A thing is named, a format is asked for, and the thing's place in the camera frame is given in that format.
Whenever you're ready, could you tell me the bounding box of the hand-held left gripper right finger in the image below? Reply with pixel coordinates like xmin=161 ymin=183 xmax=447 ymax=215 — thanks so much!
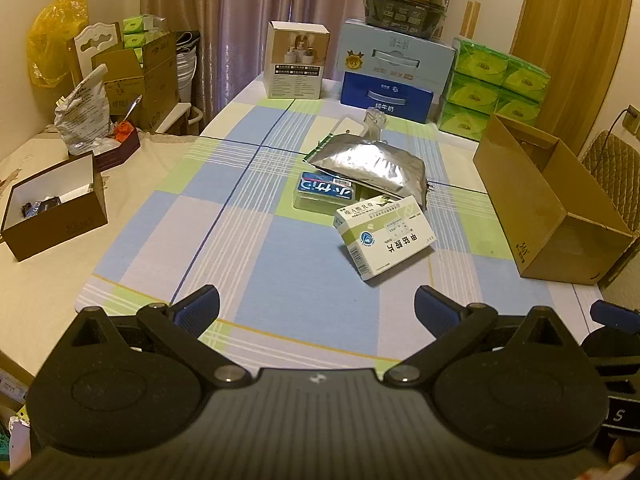
xmin=382 ymin=285 xmax=576 ymax=390

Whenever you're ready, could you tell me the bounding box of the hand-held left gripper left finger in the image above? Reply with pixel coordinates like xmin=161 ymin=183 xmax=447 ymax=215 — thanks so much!
xmin=65 ymin=285 xmax=251 ymax=391

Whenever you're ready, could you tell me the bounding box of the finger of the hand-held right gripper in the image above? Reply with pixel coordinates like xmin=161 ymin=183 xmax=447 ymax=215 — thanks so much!
xmin=590 ymin=300 xmax=640 ymax=333

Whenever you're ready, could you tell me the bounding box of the green and white medicine box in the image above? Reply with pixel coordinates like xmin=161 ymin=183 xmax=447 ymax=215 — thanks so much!
xmin=333 ymin=195 xmax=426 ymax=231

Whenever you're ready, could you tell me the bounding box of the clear plastic pack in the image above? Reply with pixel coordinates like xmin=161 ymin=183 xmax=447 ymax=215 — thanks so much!
xmin=357 ymin=107 xmax=389 ymax=142

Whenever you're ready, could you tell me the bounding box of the white square night light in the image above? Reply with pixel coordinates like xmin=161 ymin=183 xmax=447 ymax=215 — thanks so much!
xmin=334 ymin=115 xmax=368 ymax=137

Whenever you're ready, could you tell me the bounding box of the checkered cloth desktop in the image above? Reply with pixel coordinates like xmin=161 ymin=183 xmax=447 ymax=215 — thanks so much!
xmin=75 ymin=72 xmax=606 ymax=361

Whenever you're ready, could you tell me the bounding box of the open cardboard box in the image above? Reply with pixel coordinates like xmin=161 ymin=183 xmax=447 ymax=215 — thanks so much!
xmin=472 ymin=112 xmax=633 ymax=286

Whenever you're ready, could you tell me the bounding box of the quilted chair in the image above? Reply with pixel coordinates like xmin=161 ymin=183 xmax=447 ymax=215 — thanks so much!
xmin=580 ymin=130 xmax=640 ymax=241

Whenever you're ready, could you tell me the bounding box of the beige tablecloth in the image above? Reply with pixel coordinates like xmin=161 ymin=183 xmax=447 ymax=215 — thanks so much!
xmin=0 ymin=127 xmax=202 ymax=386

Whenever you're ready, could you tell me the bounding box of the pale green box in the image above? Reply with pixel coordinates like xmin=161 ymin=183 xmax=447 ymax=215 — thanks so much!
xmin=292 ymin=185 xmax=359 ymax=213

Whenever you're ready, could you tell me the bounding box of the silver foil pouch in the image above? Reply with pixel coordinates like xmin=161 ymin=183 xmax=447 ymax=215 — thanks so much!
xmin=304 ymin=132 xmax=432 ymax=211

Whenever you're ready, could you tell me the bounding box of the brown open box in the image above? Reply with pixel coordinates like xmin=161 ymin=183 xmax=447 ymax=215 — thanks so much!
xmin=0 ymin=151 xmax=108 ymax=262

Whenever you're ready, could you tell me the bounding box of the blue flat packet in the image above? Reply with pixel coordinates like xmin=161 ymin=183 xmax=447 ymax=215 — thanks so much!
xmin=298 ymin=171 xmax=357 ymax=202

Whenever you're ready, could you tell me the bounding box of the dark red box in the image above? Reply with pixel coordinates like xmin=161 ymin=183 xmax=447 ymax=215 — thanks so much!
xmin=92 ymin=127 xmax=142 ymax=173

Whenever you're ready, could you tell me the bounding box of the small dark packet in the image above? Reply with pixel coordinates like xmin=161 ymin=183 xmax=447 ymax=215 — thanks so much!
xmin=20 ymin=196 xmax=64 ymax=219

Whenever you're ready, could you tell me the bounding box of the white stool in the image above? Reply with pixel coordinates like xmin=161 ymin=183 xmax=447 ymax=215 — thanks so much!
xmin=150 ymin=102 xmax=204 ymax=136

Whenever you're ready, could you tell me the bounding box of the small printed carton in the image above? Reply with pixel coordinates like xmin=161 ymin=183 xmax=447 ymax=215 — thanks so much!
xmin=0 ymin=352 xmax=30 ymax=413

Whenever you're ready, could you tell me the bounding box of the metal spoon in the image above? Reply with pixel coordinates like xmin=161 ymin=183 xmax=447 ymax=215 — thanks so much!
xmin=120 ymin=95 xmax=144 ymax=126

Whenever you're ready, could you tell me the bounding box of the dark blue milk box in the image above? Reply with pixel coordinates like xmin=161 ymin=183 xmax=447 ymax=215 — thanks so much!
xmin=341 ymin=71 xmax=435 ymax=124

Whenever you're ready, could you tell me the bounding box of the stack of green tissue packs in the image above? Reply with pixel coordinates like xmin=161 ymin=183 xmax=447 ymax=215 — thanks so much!
xmin=440 ymin=37 xmax=553 ymax=141

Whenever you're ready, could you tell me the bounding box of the printed silver bag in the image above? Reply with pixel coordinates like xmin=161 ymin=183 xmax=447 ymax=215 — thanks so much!
xmin=54 ymin=64 xmax=114 ymax=156

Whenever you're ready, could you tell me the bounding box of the large cardboard box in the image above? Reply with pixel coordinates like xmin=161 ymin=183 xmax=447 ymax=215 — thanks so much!
xmin=91 ymin=32 xmax=181 ymax=133

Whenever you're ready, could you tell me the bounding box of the white bucket stack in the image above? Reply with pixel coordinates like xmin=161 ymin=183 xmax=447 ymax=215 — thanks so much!
xmin=175 ymin=32 xmax=202 ymax=106

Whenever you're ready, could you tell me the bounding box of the light blue carton box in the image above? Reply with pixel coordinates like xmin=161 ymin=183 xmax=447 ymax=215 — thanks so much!
xmin=337 ymin=18 xmax=457 ymax=92

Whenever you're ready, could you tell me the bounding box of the white product box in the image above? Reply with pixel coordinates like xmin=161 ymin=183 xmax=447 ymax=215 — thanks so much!
xmin=265 ymin=21 xmax=331 ymax=99

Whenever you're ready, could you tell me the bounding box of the wooden door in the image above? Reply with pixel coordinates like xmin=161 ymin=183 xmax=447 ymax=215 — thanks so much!
xmin=510 ymin=0 xmax=640 ymax=156

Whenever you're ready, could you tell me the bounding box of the white chair back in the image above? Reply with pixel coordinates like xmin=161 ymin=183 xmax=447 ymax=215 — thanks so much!
xmin=67 ymin=22 xmax=124 ymax=86

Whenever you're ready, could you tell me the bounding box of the pleated curtain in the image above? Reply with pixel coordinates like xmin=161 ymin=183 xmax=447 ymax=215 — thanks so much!
xmin=135 ymin=0 xmax=461 ymax=126

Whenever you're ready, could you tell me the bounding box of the wooden strip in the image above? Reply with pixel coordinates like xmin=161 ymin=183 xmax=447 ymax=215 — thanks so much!
xmin=462 ymin=1 xmax=482 ymax=41

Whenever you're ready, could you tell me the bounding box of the yellow plastic bag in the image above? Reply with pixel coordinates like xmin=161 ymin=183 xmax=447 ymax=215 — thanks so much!
xmin=27 ymin=0 xmax=91 ymax=87

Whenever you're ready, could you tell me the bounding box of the black power cord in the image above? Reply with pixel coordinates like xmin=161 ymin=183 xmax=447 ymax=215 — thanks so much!
xmin=580 ymin=110 xmax=632 ymax=157

